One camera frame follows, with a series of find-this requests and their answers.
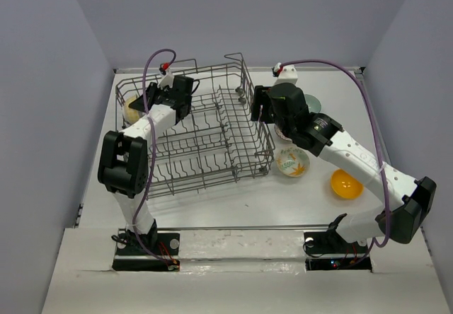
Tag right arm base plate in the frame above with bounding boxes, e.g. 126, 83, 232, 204
302, 231, 372, 272

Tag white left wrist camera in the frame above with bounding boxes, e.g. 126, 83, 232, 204
158, 62, 174, 91

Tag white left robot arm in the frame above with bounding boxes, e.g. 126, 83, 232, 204
98, 74, 196, 254

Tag blue yellow sun bowl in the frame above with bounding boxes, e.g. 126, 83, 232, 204
122, 95, 143, 125

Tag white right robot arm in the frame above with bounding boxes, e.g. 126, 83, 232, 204
251, 83, 437, 252

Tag grey wire dish rack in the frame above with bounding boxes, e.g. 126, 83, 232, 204
115, 52, 276, 199

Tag yellow orange bowl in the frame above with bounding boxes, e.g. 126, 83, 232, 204
331, 169, 364, 199

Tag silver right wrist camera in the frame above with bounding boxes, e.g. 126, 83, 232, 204
272, 62, 298, 86

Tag leaf flower pattern bowl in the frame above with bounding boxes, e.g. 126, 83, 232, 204
275, 146, 310, 178

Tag teal green bowl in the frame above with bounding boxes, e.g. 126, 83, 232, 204
304, 94, 322, 113

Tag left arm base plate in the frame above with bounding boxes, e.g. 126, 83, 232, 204
111, 230, 180, 272

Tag red patterned bowl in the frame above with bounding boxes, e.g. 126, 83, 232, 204
274, 124, 292, 142

